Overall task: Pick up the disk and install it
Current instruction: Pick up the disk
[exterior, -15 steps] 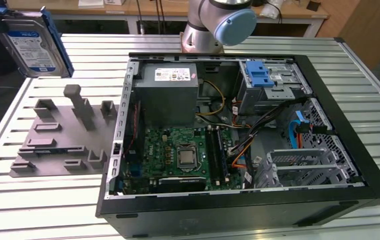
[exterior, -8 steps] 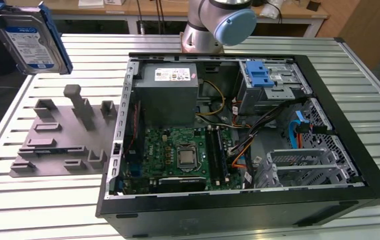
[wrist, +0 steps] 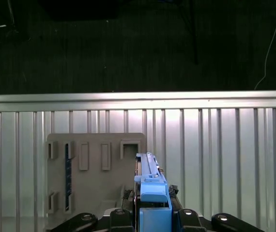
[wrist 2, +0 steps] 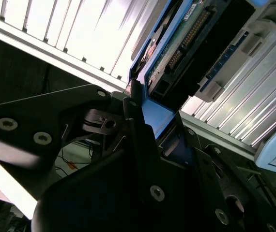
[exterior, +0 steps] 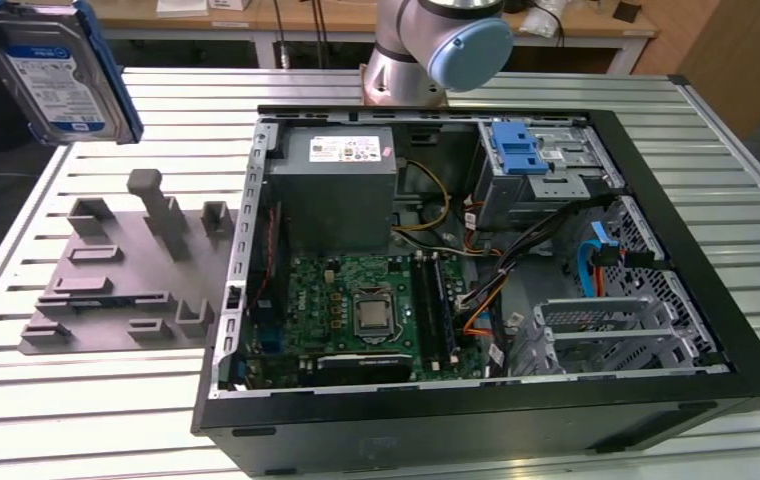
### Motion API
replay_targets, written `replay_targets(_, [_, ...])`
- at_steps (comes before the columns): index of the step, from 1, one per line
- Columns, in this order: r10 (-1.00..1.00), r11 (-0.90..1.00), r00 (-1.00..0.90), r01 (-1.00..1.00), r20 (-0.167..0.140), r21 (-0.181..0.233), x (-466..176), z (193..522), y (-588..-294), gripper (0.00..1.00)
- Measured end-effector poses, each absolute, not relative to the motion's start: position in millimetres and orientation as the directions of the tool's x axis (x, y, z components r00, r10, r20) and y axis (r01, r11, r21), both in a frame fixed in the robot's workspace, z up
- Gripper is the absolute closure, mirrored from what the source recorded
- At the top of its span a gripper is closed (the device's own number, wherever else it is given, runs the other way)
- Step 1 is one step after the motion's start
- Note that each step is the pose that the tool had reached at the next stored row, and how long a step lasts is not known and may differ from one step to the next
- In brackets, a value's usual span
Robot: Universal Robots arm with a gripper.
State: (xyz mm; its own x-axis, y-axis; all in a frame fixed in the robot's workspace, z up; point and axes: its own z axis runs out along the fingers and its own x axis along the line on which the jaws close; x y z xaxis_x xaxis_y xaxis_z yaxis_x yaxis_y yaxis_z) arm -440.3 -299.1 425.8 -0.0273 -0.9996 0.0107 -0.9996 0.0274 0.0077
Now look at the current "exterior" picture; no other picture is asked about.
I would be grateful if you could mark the hard disk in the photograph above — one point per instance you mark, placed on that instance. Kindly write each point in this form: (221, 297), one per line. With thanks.
(53, 90)

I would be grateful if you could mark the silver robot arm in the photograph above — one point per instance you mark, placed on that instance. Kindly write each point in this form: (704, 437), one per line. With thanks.
(400, 75)

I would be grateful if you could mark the grey power supply unit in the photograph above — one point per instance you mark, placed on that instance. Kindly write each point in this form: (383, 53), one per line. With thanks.
(327, 210)

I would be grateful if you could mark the green motherboard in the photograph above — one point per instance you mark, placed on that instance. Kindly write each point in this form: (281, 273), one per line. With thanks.
(327, 280)

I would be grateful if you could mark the silver CPU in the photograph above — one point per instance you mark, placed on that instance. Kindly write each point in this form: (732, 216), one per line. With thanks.
(372, 314)

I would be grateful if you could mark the black RAM slot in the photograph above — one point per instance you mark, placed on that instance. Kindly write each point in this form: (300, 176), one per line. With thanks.
(425, 310)

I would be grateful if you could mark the installed RAM stick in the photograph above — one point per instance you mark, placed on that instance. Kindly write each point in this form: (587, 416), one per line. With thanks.
(445, 310)

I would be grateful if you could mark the CPU socket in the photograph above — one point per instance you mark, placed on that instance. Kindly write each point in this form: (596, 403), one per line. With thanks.
(373, 334)

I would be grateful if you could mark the black graphics card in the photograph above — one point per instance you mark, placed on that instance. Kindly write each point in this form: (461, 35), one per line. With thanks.
(360, 367)

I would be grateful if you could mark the blue plastic drive latch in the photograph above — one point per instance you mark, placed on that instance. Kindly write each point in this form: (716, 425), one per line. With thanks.
(516, 150)

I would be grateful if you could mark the metal optical drive cage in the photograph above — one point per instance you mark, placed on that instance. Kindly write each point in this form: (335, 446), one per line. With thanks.
(553, 192)

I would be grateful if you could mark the grey parts rack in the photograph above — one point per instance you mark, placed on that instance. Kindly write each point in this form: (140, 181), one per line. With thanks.
(126, 260)

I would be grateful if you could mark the black open PC case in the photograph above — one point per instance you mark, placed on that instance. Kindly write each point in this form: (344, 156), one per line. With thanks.
(420, 440)

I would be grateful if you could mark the wooden workbench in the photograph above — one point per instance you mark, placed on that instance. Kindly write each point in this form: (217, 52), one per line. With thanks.
(253, 22)

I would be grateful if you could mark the clear plastic bag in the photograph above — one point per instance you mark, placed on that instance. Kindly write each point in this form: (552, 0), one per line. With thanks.
(543, 22)

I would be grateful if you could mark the small white box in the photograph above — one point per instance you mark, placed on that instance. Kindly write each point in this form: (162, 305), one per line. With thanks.
(229, 4)

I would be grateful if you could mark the small black box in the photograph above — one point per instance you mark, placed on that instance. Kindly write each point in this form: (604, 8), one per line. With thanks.
(628, 11)

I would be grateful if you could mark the brown wooden cabinet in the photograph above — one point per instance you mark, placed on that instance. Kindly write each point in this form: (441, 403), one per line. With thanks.
(740, 50)

